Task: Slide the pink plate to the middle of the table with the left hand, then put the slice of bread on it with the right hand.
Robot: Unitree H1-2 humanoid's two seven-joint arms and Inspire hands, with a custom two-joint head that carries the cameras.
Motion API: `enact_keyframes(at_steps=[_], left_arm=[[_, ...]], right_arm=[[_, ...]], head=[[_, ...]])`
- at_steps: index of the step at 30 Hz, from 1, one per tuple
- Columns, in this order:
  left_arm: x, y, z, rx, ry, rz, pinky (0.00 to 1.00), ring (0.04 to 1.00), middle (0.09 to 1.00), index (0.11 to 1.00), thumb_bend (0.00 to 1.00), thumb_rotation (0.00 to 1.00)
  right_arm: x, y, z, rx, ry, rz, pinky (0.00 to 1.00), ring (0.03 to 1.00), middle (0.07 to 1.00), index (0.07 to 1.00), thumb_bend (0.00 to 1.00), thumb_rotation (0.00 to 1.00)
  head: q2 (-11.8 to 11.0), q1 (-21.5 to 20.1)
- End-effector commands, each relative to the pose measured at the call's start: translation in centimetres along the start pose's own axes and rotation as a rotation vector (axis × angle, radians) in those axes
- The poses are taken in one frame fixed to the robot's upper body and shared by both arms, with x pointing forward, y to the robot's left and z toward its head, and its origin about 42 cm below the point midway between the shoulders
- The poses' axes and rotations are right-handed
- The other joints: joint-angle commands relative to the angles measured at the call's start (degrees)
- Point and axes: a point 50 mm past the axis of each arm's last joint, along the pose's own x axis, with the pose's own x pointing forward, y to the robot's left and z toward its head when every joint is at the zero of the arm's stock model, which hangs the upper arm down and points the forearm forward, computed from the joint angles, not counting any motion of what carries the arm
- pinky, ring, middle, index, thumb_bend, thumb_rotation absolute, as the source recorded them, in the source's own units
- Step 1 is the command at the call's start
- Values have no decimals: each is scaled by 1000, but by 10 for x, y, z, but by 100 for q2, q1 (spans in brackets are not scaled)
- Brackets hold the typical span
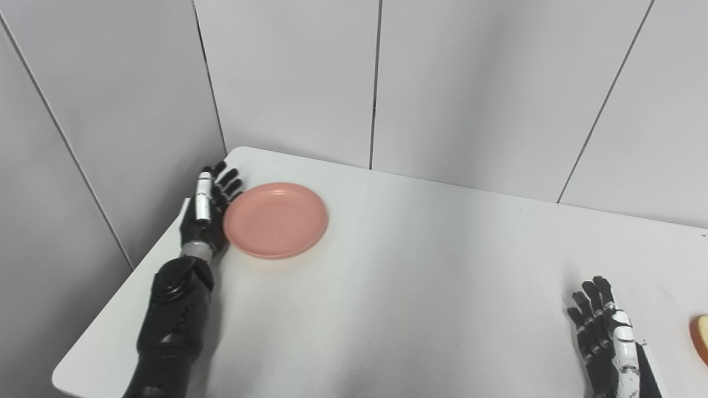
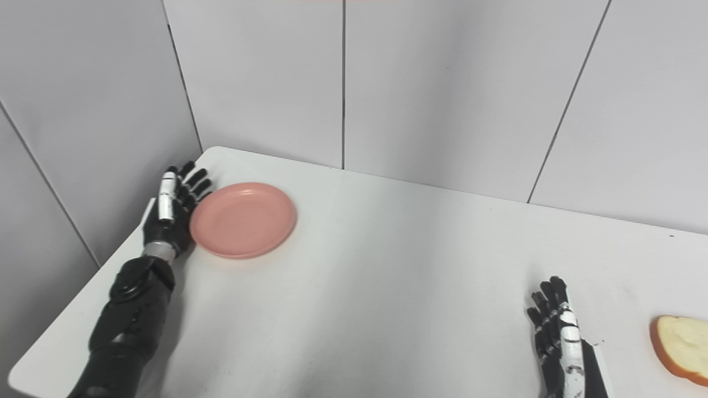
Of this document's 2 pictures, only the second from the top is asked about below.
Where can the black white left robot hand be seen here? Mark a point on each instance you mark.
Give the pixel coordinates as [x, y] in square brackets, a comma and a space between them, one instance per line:
[166, 215]

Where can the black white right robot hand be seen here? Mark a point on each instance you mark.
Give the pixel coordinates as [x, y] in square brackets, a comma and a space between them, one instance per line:
[569, 354]

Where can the pink round plate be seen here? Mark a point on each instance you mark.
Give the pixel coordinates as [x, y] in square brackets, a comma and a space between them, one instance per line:
[243, 221]

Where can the slice of white bread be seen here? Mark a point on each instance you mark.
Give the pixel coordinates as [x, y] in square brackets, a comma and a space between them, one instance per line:
[686, 345]

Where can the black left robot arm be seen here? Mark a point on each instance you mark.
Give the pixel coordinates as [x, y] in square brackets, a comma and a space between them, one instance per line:
[130, 320]

